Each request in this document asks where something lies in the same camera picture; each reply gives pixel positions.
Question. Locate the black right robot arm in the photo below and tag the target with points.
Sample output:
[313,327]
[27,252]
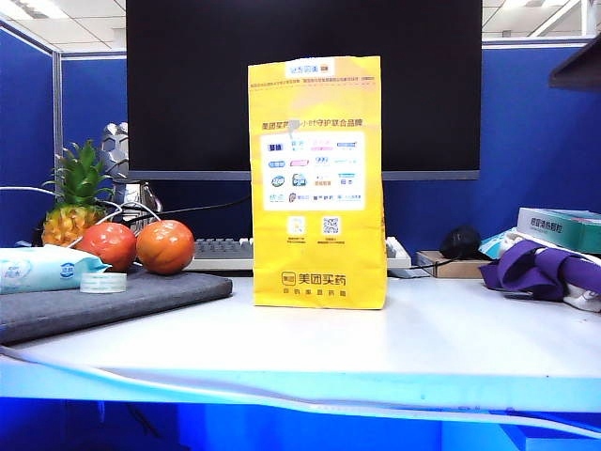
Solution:
[582,73]

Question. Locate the yellow printed paper bag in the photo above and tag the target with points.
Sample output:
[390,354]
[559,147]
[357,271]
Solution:
[319,263]

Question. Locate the grey and white keyboard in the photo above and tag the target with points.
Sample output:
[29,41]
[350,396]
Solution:
[220,251]

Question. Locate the orange-red tomato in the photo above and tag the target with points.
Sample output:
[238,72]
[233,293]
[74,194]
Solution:
[110,244]
[165,246]

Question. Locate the small brown cardboard box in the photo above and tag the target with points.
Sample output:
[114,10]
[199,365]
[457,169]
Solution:
[451,268]

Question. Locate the black computer mouse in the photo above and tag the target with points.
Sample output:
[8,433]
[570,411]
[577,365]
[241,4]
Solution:
[461,242]

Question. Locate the large black computer monitor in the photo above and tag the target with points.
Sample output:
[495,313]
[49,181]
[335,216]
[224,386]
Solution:
[188,94]

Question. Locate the grey felt laptop sleeve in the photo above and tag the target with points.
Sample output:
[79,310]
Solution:
[141,300]

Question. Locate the light blue tissue package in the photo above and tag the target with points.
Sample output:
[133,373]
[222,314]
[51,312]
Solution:
[493,244]

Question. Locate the silver faceted figurine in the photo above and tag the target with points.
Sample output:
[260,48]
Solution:
[116,145]

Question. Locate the clear adhesive tape roll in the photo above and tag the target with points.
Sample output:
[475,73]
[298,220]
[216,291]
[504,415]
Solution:
[103,283]

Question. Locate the purple cloth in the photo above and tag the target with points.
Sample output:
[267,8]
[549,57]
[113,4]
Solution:
[521,268]

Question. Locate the small pineapple with green crown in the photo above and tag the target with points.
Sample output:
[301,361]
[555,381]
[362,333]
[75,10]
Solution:
[77,188]

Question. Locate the teal and white medicine box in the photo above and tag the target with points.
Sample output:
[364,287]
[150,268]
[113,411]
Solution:
[559,228]

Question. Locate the light blue wet wipes pack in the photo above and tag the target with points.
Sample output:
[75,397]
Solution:
[37,270]

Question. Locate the grey partition post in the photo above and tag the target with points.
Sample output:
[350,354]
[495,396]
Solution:
[57,117]

